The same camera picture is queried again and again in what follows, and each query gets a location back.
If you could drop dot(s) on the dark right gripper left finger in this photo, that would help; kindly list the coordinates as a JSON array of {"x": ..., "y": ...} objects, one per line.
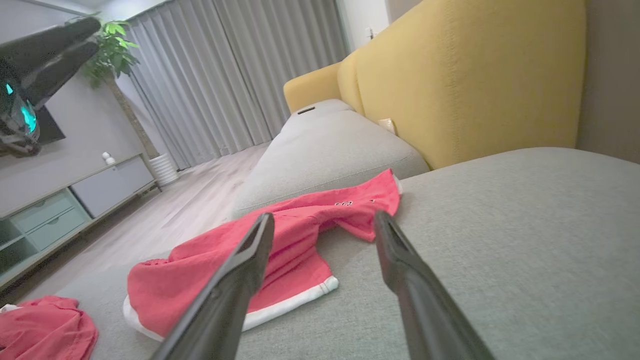
[{"x": 225, "y": 300}]

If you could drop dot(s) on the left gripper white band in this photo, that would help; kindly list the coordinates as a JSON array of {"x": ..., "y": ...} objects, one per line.
[{"x": 15, "y": 120}]

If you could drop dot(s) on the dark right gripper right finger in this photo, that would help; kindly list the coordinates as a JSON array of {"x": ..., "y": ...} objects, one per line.
[{"x": 425, "y": 310}]

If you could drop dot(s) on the red shorts white waistband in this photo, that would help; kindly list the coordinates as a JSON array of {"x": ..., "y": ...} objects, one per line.
[{"x": 165, "y": 285}]

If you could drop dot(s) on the red jersey striped white trim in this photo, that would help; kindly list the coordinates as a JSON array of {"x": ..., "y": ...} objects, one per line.
[{"x": 45, "y": 330}]

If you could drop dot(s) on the green leafy potted plant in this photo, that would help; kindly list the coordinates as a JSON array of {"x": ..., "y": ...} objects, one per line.
[{"x": 112, "y": 50}]

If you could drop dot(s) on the black flat TV screen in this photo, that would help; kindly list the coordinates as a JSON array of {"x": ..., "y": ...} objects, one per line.
[{"x": 50, "y": 130}]

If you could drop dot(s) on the small white figurine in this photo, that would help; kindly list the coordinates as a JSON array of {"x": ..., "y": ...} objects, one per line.
[{"x": 108, "y": 158}]

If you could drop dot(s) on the large grey sofa seat cushion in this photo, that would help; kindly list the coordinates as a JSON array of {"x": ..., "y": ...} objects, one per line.
[{"x": 525, "y": 250}]

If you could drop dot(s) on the white ribbed plant pot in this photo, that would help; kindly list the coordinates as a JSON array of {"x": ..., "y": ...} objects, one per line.
[{"x": 164, "y": 170}]

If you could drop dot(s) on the grey low TV cabinet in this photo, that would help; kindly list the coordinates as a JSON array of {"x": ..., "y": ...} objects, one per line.
[{"x": 75, "y": 210}]

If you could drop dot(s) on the grey pleated curtain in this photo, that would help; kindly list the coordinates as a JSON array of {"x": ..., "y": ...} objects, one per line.
[{"x": 225, "y": 75}]

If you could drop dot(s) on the narrow grey sofa seat cushion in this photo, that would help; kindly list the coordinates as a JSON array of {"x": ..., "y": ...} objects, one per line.
[{"x": 325, "y": 155}]

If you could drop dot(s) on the white sofa label tag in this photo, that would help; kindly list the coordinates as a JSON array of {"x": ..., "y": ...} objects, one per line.
[{"x": 387, "y": 126}]

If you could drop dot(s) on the small black remote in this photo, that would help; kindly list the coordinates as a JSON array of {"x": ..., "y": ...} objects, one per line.
[{"x": 306, "y": 110}]

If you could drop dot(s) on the yellow sofa armrest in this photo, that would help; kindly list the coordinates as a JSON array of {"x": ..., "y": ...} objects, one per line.
[{"x": 312, "y": 85}]

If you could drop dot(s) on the yellow sofa backrest cushion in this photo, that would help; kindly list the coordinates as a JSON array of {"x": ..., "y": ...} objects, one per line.
[
  {"x": 349, "y": 80},
  {"x": 475, "y": 75}
]

